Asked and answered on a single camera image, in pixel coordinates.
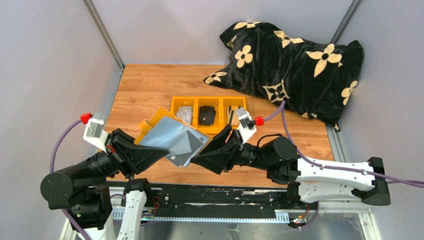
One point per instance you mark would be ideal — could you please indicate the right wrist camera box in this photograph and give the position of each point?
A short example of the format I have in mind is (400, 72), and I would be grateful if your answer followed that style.
(247, 126)

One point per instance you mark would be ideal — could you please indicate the yellow bin with black cards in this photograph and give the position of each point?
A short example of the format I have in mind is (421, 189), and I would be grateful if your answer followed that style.
(215, 102)

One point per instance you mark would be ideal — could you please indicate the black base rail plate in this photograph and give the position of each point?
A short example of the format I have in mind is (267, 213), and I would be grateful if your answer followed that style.
(214, 203)

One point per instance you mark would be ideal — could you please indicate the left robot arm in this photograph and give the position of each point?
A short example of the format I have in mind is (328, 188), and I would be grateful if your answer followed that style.
(81, 193)

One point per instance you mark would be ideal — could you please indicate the yellow leather card holder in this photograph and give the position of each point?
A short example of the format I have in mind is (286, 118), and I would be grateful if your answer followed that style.
(166, 130)

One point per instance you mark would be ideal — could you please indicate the aluminium frame rail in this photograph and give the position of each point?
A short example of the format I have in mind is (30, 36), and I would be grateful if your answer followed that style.
(97, 20)

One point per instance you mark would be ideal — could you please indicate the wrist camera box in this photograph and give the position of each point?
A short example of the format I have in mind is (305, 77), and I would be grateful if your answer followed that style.
(247, 126)
(94, 132)

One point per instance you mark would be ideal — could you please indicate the black card stack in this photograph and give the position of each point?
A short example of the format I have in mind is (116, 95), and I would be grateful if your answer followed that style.
(206, 115)

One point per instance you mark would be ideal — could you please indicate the black floral fleece blanket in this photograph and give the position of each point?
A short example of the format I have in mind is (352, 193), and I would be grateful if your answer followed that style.
(313, 80)

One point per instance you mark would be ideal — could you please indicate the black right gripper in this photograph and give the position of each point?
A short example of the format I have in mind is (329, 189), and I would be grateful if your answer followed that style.
(224, 157)

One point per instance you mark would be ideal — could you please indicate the yellow bin with silver cards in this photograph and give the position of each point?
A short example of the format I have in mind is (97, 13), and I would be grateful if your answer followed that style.
(193, 101)

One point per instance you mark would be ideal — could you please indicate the silver card stack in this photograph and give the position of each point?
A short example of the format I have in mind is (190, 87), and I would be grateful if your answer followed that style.
(185, 113)

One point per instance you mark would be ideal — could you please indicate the yellow bin with beige cards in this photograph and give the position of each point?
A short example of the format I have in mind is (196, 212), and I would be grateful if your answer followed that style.
(232, 101)

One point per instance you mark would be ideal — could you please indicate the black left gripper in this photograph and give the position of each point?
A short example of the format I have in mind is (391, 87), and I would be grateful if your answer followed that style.
(130, 155)

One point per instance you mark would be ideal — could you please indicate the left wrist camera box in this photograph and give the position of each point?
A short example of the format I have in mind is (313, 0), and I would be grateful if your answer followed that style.
(94, 132)

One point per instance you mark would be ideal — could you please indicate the beige striped card stack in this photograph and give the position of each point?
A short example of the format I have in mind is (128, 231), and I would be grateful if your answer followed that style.
(232, 117)

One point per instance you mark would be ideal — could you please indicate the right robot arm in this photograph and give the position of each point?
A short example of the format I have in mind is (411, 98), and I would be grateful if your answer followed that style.
(308, 180)

